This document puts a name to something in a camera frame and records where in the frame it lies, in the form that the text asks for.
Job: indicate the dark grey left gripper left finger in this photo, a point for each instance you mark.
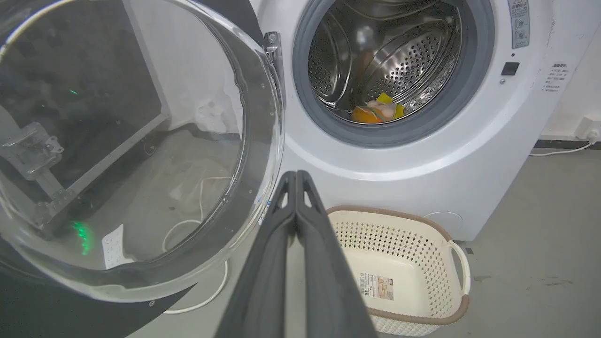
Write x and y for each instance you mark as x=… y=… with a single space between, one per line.
x=265 y=281

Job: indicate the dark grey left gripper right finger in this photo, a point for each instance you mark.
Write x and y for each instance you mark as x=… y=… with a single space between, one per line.
x=331 y=286

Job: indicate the transparent washer door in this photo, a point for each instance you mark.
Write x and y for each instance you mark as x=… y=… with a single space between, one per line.
x=141 y=141

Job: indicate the white front-load washing machine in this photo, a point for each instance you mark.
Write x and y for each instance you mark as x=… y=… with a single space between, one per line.
x=469 y=155

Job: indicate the cream perforated laundry basket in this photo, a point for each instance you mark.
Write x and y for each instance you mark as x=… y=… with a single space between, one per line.
x=408 y=277

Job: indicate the grey warning label sticker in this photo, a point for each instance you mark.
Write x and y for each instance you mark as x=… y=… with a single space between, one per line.
x=519 y=22

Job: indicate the white wall socket plug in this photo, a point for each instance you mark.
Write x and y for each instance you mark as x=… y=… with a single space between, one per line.
x=589 y=129

